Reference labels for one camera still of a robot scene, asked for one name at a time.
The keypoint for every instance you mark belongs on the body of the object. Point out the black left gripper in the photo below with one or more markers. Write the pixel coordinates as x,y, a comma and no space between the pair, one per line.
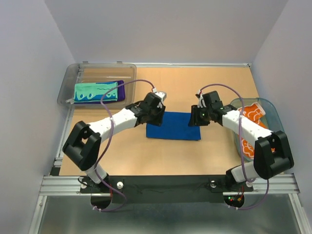
160,110

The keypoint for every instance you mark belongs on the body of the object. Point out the blue towel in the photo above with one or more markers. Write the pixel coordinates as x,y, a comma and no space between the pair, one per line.
174,127

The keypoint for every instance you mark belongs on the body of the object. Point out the smoky clear plastic bin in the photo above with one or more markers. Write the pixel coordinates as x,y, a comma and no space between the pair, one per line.
92,73

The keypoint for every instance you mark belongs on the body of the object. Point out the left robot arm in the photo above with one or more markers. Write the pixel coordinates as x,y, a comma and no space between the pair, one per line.
97,136

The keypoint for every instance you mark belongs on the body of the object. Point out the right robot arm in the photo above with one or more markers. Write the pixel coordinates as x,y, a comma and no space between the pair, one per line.
272,152

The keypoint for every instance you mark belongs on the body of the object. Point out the purple towel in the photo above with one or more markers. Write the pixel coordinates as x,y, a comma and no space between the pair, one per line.
121,94

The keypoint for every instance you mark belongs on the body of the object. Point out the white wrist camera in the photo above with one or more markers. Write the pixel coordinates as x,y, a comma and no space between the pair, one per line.
201,102
162,95

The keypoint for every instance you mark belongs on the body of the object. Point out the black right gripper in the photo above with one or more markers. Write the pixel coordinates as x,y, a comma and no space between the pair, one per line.
194,121

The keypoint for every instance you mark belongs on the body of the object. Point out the aluminium frame rail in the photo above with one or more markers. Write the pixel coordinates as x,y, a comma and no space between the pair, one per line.
273,207

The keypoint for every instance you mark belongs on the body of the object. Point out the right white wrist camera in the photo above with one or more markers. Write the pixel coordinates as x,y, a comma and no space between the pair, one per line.
201,102

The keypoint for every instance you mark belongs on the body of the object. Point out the orange white patterned towel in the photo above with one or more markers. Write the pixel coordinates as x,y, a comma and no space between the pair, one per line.
255,113

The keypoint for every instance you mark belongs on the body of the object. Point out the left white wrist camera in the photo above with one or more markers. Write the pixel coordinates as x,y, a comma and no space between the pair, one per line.
162,95

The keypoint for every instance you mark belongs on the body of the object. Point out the teal plastic bin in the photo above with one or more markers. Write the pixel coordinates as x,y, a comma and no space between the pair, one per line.
271,118

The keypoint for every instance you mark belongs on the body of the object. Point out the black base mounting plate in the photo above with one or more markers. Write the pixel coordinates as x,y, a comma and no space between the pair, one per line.
153,189

